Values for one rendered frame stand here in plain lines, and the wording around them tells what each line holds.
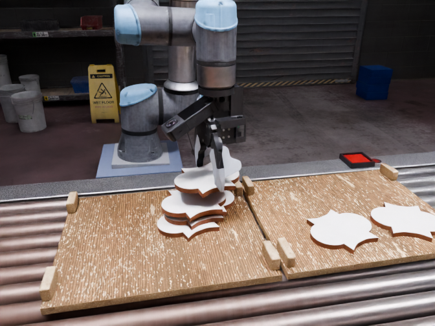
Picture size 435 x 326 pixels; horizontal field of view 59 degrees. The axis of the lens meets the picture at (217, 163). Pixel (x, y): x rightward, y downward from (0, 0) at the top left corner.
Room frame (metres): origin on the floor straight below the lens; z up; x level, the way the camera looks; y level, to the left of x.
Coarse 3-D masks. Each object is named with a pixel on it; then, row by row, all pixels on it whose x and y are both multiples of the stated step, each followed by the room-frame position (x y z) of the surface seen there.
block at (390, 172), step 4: (384, 164) 0.93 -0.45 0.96; (380, 168) 0.94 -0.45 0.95; (384, 168) 0.92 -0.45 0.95; (388, 168) 0.91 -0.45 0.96; (392, 168) 0.90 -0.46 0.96; (384, 172) 0.92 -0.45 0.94; (388, 172) 0.90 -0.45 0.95; (392, 172) 0.89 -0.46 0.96; (396, 172) 0.88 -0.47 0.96; (388, 176) 0.90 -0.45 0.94; (392, 176) 0.88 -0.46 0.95; (396, 176) 0.88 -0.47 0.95
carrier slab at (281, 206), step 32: (256, 192) 0.82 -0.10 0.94; (288, 192) 0.82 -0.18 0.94; (320, 192) 0.82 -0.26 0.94; (352, 192) 0.82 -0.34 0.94; (384, 192) 0.82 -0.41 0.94; (288, 224) 0.68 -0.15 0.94; (320, 256) 0.58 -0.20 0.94; (352, 256) 0.58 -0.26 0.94; (384, 256) 0.58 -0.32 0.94; (416, 256) 0.58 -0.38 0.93
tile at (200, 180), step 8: (184, 168) 0.77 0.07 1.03; (192, 168) 0.77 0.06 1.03; (200, 168) 0.77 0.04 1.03; (208, 168) 0.77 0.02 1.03; (184, 176) 0.73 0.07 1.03; (192, 176) 0.73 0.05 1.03; (200, 176) 0.73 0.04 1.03; (208, 176) 0.73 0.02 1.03; (232, 176) 0.73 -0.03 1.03; (176, 184) 0.69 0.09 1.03; (184, 184) 0.69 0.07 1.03; (192, 184) 0.69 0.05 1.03; (200, 184) 0.69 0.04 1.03; (208, 184) 0.69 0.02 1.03; (232, 184) 0.69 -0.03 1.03; (184, 192) 0.68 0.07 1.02; (192, 192) 0.68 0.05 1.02; (200, 192) 0.67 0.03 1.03; (208, 192) 0.67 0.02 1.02
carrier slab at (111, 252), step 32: (160, 192) 0.82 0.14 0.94; (64, 224) 0.69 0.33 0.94; (96, 224) 0.68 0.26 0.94; (128, 224) 0.68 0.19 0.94; (224, 224) 0.68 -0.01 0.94; (256, 224) 0.68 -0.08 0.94; (64, 256) 0.58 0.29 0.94; (96, 256) 0.58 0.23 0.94; (128, 256) 0.58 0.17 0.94; (160, 256) 0.58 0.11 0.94; (192, 256) 0.58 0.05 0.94; (224, 256) 0.58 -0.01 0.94; (256, 256) 0.58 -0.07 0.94; (64, 288) 0.49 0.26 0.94; (96, 288) 0.49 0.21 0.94; (128, 288) 0.49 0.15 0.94; (160, 288) 0.49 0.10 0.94; (192, 288) 0.50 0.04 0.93; (224, 288) 0.51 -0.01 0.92
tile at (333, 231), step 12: (324, 216) 0.70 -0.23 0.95; (336, 216) 0.70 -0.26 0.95; (348, 216) 0.70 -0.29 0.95; (360, 216) 0.70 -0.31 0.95; (312, 228) 0.65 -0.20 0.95; (324, 228) 0.65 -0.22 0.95; (336, 228) 0.65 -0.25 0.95; (348, 228) 0.65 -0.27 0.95; (360, 228) 0.65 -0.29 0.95; (312, 240) 0.63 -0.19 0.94; (324, 240) 0.61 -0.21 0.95; (336, 240) 0.61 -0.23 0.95; (348, 240) 0.61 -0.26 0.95; (360, 240) 0.61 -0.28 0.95; (372, 240) 0.62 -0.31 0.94
